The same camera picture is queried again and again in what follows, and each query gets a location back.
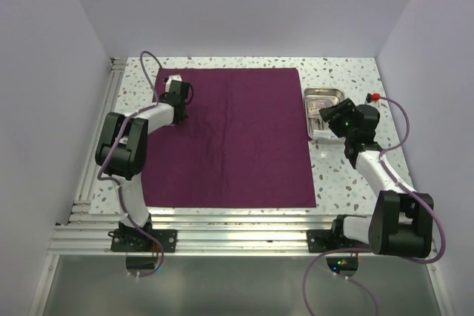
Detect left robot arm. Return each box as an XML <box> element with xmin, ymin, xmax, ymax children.
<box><xmin>95</xmin><ymin>75</ymin><xmax>193</xmax><ymax>253</ymax></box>

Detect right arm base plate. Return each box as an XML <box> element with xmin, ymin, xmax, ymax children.
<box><xmin>306</xmin><ymin>229</ymin><xmax>371</xmax><ymax>253</ymax></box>

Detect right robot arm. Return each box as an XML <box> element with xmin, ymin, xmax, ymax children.
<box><xmin>319</xmin><ymin>99</ymin><xmax>434</xmax><ymax>258</ymax></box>

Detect purple cloth mat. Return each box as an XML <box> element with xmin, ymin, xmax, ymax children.
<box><xmin>141</xmin><ymin>68</ymin><xmax>316</xmax><ymax>209</ymax></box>

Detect clear bag printed pack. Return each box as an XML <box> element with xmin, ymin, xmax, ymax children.
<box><xmin>306</xmin><ymin>96</ymin><xmax>334</xmax><ymax>115</ymax></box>

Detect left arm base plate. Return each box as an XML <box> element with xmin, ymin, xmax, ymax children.
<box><xmin>107</xmin><ymin>229</ymin><xmax>178</xmax><ymax>253</ymax></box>

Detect steel instrument tray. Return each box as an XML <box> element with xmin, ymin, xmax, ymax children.
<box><xmin>303</xmin><ymin>87</ymin><xmax>349</xmax><ymax>144</ymax></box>

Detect aluminium frame rails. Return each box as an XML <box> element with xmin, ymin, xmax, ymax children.
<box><xmin>28</xmin><ymin>57</ymin><xmax>455</xmax><ymax>316</ymax></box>

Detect white sachet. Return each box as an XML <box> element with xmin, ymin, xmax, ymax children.
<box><xmin>313</xmin><ymin>130</ymin><xmax>333</xmax><ymax>140</ymax></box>

